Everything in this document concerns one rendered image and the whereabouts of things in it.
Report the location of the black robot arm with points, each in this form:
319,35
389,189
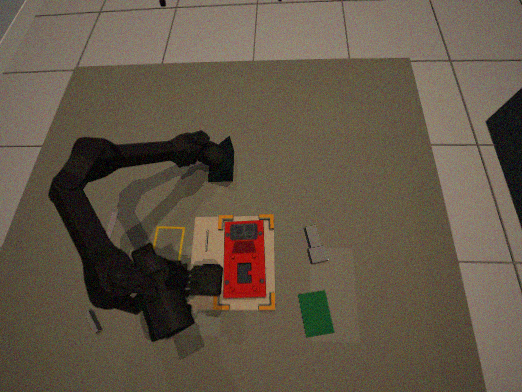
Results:
109,274

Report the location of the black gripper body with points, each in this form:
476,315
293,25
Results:
207,278

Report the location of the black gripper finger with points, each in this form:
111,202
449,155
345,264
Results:
194,291

